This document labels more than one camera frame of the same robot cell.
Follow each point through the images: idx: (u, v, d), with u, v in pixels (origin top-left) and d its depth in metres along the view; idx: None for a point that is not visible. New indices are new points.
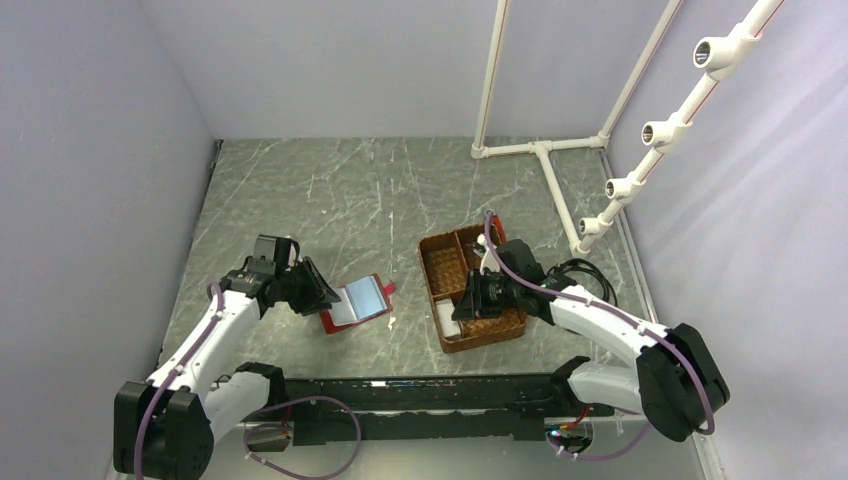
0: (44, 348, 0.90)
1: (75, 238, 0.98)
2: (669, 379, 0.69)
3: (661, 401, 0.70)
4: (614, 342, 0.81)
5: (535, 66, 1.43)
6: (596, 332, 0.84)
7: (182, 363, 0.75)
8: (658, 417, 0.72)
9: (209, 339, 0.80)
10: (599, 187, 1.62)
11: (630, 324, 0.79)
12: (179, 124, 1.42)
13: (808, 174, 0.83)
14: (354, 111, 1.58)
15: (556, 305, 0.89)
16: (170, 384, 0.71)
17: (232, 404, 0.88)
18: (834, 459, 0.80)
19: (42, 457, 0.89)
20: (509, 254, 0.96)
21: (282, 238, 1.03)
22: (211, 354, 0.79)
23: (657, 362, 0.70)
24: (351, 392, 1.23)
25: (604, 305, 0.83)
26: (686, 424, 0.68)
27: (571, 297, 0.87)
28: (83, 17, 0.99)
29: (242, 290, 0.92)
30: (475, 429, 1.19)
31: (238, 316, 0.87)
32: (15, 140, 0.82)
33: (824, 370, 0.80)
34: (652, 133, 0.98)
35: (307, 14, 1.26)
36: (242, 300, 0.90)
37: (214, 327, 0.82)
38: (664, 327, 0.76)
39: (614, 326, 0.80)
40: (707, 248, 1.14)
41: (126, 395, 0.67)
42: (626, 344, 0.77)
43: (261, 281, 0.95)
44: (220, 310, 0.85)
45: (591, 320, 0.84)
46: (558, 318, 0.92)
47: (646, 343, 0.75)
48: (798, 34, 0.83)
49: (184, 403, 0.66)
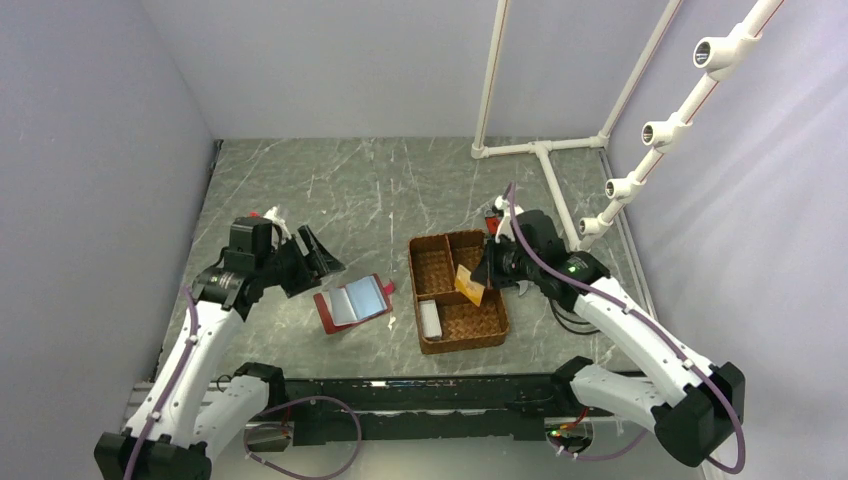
0: (44, 348, 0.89)
1: (75, 237, 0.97)
2: (706, 421, 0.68)
3: (685, 436, 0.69)
4: (646, 363, 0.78)
5: (535, 66, 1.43)
6: (627, 342, 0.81)
7: (158, 407, 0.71)
8: (671, 444, 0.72)
9: (187, 372, 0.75)
10: (599, 187, 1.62)
11: (676, 354, 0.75)
12: (179, 124, 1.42)
13: (808, 176, 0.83)
14: (354, 112, 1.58)
15: (586, 301, 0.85)
16: (148, 433, 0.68)
17: (228, 417, 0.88)
18: (834, 460, 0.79)
19: (43, 459, 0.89)
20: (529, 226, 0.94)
21: (258, 226, 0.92)
22: (191, 390, 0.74)
23: (702, 405, 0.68)
24: (351, 392, 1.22)
25: (645, 321, 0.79)
26: (698, 457, 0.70)
27: (607, 299, 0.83)
28: (83, 16, 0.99)
29: (218, 298, 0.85)
30: (475, 429, 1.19)
31: (215, 338, 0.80)
32: (15, 139, 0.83)
33: (826, 369, 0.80)
34: (652, 133, 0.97)
35: (307, 14, 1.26)
36: (218, 314, 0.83)
37: (190, 357, 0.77)
38: (709, 364, 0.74)
39: (655, 350, 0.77)
40: (708, 248, 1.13)
41: (106, 446, 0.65)
42: (666, 374, 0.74)
43: (239, 283, 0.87)
44: (194, 334, 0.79)
45: (626, 332, 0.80)
46: (580, 311, 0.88)
47: (691, 381, 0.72)
48: (798, 34, 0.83)
49: (168, 453, 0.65)
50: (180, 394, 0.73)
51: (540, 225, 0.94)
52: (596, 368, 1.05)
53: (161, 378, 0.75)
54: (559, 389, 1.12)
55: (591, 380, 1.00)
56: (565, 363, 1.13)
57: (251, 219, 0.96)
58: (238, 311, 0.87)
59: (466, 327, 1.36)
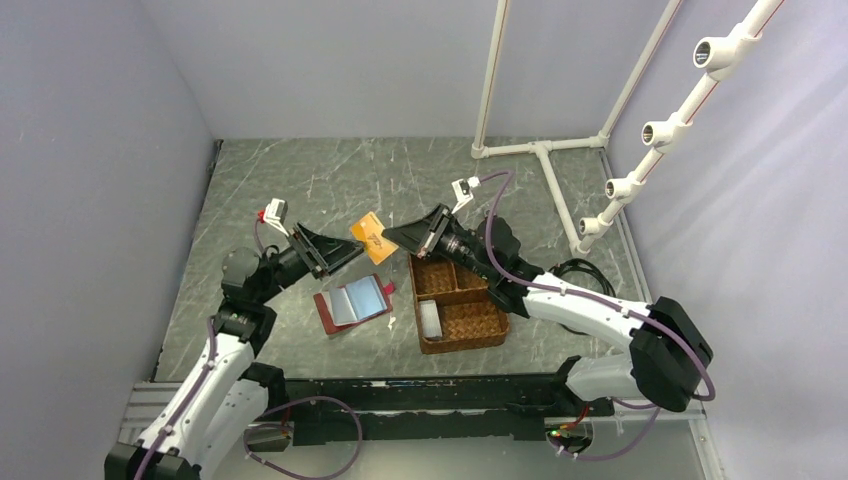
0: (46, 350, 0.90)
1: (75, 238, 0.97)
2: (661, 358, 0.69)
3: (658, 380, 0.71)
4: (598, 328, 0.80)
5: (534, 66, 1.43)
6: (576, 319, 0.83)
7: (171, 421, 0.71)
8: (659, 394, 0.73)
9: (201, 393, 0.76)
10: (599, 187, 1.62)
11: (612, 307, 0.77)
12: (179, 125, 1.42)
13: (808, 175, 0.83)
14: (354, 112, 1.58)
15: (530, 299, 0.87)
16: (159, 445, 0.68)
17: (225, 435, 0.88)
18: (833, 460, 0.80)
19: (42, 460, 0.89)
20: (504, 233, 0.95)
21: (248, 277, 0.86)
22: (203, 410, 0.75)
23: (643, 343, 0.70)
24: (352, 392, 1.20)
25: (582, 292, 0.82)
26: (684, 396, 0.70)
27: (545, 289, 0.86)
28: (83, 17, 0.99)
29: (235, 333, 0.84)
30: (476, 429, 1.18)
31: (231, 366, 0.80)
32: (15, 140, 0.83)
33: (825, 370, 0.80)
34: (652, 133, 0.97)
35: (307, 15, 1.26)
36: (235, 345, 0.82)
37: (205, 379, 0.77)
38: (645, 303, 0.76)
39: (597, 311, 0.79)
40: (708, 248, 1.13)
41: (118, 455, 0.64)
42: (613, 330, 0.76)
43: (256, 322, 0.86)
44: (212, 358, 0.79)
45: (570, 310, 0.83)
46: (534, 311, 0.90)
47: (633, 325, 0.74)
48: (797, 35, 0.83)
49: (174, 466, 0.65)
50: (192, 412, 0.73)
51: (499, 233, 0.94)
52: (585, 360, 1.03)
53: (175, 396, 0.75)
54: (559, 396, 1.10)
55: (582, 373, 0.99)
56: (561, 365, 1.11)
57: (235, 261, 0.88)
58: (253, 347, 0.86)
59: (466, 327, 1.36)
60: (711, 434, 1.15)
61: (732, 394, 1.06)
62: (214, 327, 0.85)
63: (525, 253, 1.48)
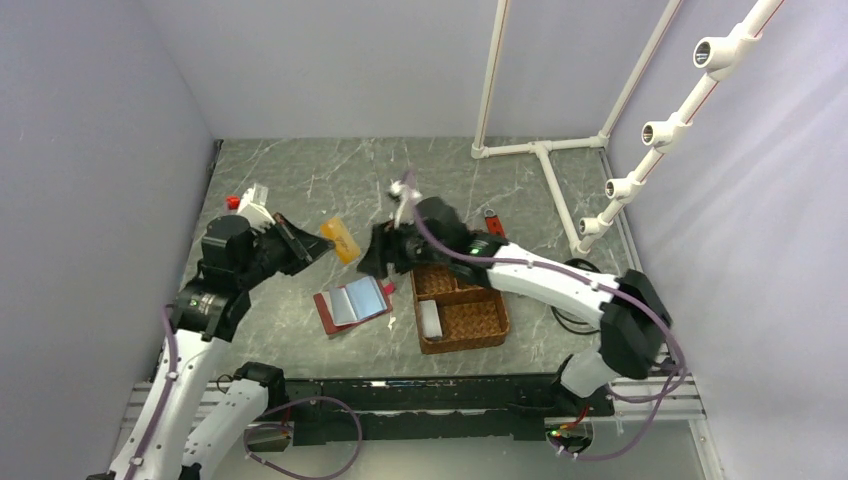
0: (45, 351, 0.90)
1: (75, 238, 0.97)
2: (628, 329, 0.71)
3: (623, 351, 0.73)
4: (565, 302, 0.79)
5: (534, 67, 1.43)
6: (543, 293, 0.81)
7: (140, 450, 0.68)
8: (620, 362, 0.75)
9: (166, 410, 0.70)
10: (599, 187, 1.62)
11: (582, 281, 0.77)
12: (179, 125, 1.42)
13: (808, 175, 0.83)
14: (354, 112, 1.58)
15: (495, 273, 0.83)
16: (131, 477, 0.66)
17: (225, 432, 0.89)
18: (834, 460, 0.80)
19: (42, 460, 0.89)
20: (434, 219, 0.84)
21: (235, 239, 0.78)
22: (173, 429, 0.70)
23: (613, 315, 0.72)
24: (351, 392, 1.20)
25: (549, 264, 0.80)
26: (647, 366, 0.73)
27: (511, 262, 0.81)
28: (83, 17, 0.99)
29: (199, 325, 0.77)
30: (476, 429, 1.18)
31: (197, 372, 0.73)
32: (16, 140, 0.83)
33: (827, 370, 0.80)
34: (652, 133, 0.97)
35: (306, 15, 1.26)
36: (198, 346, 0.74)
37: (169, 395, 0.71)
38: (613, 277, 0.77)
39: (566, 285, 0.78)
40: (708, 248, 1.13)
41: None
42: (582, 302, 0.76)
43: (221, 306, 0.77)
44: (173, 371, 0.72)
45: (539, 284, 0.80)
46: (499, 285, 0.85)
47: (603, 298, 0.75)
48: (797, 34, 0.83)
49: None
50: (163, 436, 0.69)
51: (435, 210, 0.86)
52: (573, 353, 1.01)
53: (144, 416, 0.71)
54: (561, 398, 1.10)
55: (572, 371, 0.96)
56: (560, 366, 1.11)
57: (222, 222, 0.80)
58: (222, 338, 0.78)
59: (466, 327, 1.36)
60: (711, 435, 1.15)
61: (734, 394, 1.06)
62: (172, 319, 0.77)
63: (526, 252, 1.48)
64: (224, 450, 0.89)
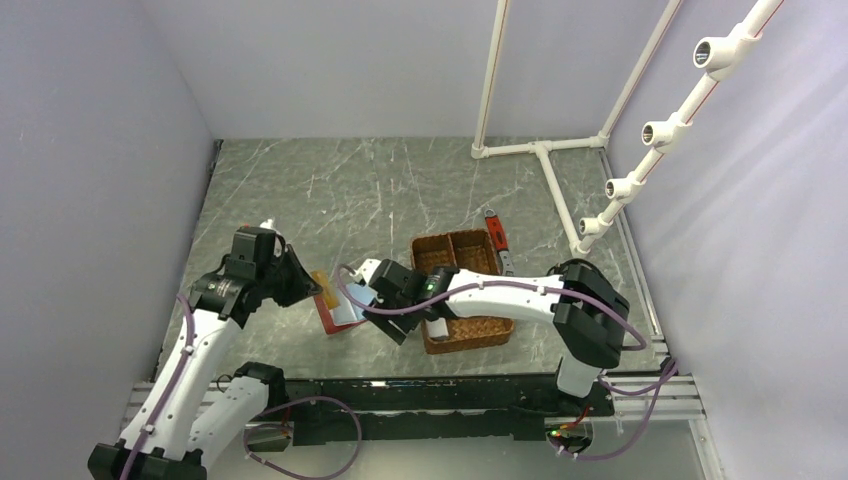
0: (44, 350, 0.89)
1: (74, 237, 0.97)
2: (582, 323, 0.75)
3: (584, 343, 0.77)
4: (522, 312, 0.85)
5: (534, 66, 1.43)
6: (500, 308, 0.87)
7: (152, 419, 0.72)
8: (584, 354, 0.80)
9: (180, 382, 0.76)
10: (599, 186, 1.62)
11: (530, 289, 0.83)
12: (179, 125, 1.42)
13: (808, 175, 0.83)
14: (354, 112, 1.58)
15: (453, 301, 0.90)
16: (142, 445, 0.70)
17: (226, 422, 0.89)
18: (835, 460, 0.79)
19: (42, 459, 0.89)
20: (380, 277, 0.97)
21: (262, 234, 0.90)
22: (185, 401, 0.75)
23: (566, 314, 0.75)
24: (351, 392, 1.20)
25: (497, 281, 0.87)
26: (610, 351, 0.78)
27: (464, 288, 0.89)
28: (83, 16, 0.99)
29: (216, 307, 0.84)
30: (476, 429, 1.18)
31: (212, 348, 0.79)
32: (15, 140, 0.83)
33: (828, 370, 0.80)
34: (652, 133, 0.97)
35: (306, 14, 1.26)
36: (214, 325, 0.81)
37: (185, 367, 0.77)
38: (558, 278, 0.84)
39: (518, 295, 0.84)
40: (708, 247, 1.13)
41: (100, 459, 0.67)
42: (536, 308, 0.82)
43: (236, 290, 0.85)
44: (190, 345, 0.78)
45: (493, 300, 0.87)
46: (462, 313, 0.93)
47: (553, 299, 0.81)
48: (796, 35, 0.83)
49: (161, 469, 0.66)
50: (174, 406, 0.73)
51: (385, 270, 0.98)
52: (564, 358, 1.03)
53: (157, 390, 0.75)
54: (564, 403, 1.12)
55: (565, 374, 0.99)
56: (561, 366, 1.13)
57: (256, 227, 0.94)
58: (236, 319, 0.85)
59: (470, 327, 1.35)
60: (711, 435, 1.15)
61: (735, 394, 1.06)
62: (191, 302, 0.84)
63: (526, 252, 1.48)
64: (224, 442, 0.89)
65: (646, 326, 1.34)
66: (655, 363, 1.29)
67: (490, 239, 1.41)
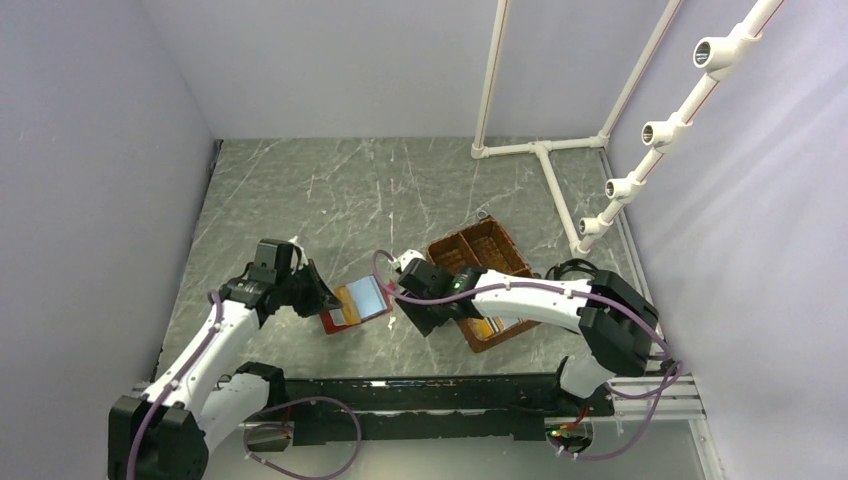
0: (44, 351, 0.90)
1: (74, 236, 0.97)
2: (609, 327, 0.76)
3: (611, 349, 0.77)
4: (548, 315, 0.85)
5: (534, 67, 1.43)
6: (526, 310, 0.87)
7: (177, 377, 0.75)
8: (613, 360, 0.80)
9: (206, 351, 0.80)
10: (599, 187, 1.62)
11: (557, 292, 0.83)
12: (179, 124, 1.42)
13: (808, 174, 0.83)
14: (354, 112, 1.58)
15: (478, 300, 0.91)
16: (164, 399, 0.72)
17: (228, 411, 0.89)
18: (835, 459, 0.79)
19: (41, 459, 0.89)
20: (409, 277, 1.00)
21: (283, 245, 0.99)
22: (208, 368, 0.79)
23: (591, 319, 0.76)
24: (351, 392, 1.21)
25: (525, 283, 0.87)
26: (637, 358, 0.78)
27: (490, 287, 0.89)
28: (82, 16, 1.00)
29: (241, 301, 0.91)
30: (476, 429, 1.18)
31: (236, 329, 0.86)
32: (15, 140, 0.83)
33: (828, 370, 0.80)
34: (652, 133, 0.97)
35: (307, 15, 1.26)
36: (241, 311, 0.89)
37: (212, 340, 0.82)
38: (585, 282, 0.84)
39: (546, 298, 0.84)
40: (708, 247, 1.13)
41: (121, 409, 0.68)
42: (562, 311, 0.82)
43: (261, 291, 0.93)
44: (219, 321, 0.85)
45: (520, 302, 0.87)
46: (487, 311, 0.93)
47: (579, 303, 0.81)
48: (797, 35, 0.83)
49: (178, 419, 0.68)
50: (198, 370, 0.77)
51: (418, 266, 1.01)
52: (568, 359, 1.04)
53: (183, 355, 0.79)
54: (563, 402, 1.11)
55: (571, 374, 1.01)
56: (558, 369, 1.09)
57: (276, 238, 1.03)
58: (257, 317, 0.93)
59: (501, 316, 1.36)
60: (711, 435, 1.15)
61: (735, 394, 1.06)
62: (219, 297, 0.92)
63: (526, 253, 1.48)
64: (223, 435, 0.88)
65: None
66: (655, 363, 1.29)
67: (497, 226, 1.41)
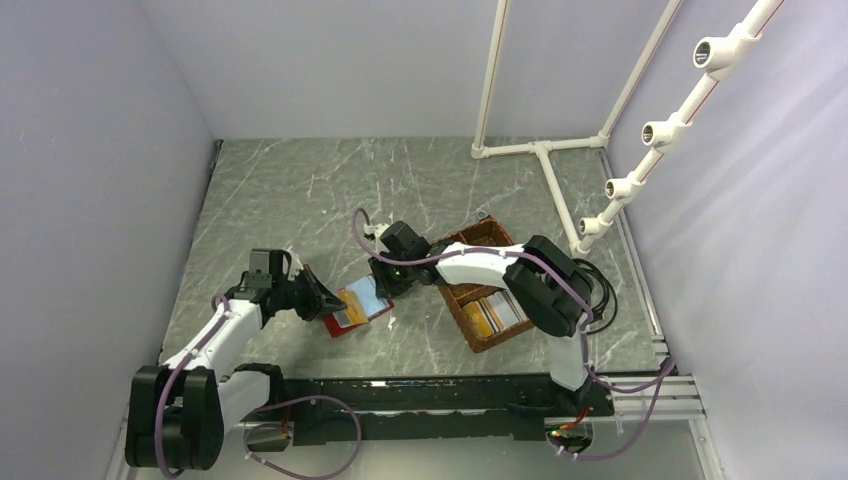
0: (43, 351, 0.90)
1: (73, 236, 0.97)
2: (532, 282, 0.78)
3: (534, 304, 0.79)
4: (490, 276, 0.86)
5: (534, 67, 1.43)
6: (476, 273, 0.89)
7: (195, 349, 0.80)
8: (538, 318, 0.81)
9: (218, 333, 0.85)
10: (599, 187, 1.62)
11: (494, 253, 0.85)
12: (179, 124, 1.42)
13: (808, 174, 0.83)
14: (354, 112, 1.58)
15: (441, 266, 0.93)
16: (185, 365, 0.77)
17: (236, 399, 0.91)
18: (833, 458, 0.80)
19: (40, 459, 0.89)
20: (393, 237, 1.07)
21: (273, 251, 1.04)
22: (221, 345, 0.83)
23: (515, 273, 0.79)
24: (352, 392, 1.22)
25: (474, 248, 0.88)
26: (561, 317, 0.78)
27: (449, 254, 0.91)
28: (82, 17, 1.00)
29: (246, 298, 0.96)
30: (475, 429, 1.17)
31: (246, 317, 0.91)
32: (15, 141, 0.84)
33: (827, 368, 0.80)
34: (652, 133, 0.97)
35: (306, 16, 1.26)
36: (248, 305, 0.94)
37: (222, 325, 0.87)
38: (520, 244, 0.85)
39: (485, 258, 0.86)
40: (708, 247, 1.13)
41: (143, 378, 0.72)
42: (497, 270, 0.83)
43: (263, 291, 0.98)
44: (228, 309, 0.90)
45: (470, 266, 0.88)
46: (449, 277, 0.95)
47: (510, 261, 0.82)
48: (798, 33, 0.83)
49: (200, 383, 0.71)
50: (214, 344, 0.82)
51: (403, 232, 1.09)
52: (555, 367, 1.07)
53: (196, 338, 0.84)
54: (560, 399, 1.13)
55: (563, 367, 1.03)
56: (555, 378, 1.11)
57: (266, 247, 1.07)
58: (260, 317, 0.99)
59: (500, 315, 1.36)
60: (711, 434, 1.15)
61: (734, 393, 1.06)
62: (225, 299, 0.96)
63: None
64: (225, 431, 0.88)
65: (646, 326, 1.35)
66: (655, 363, 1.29)
67: (497, 225, 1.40)
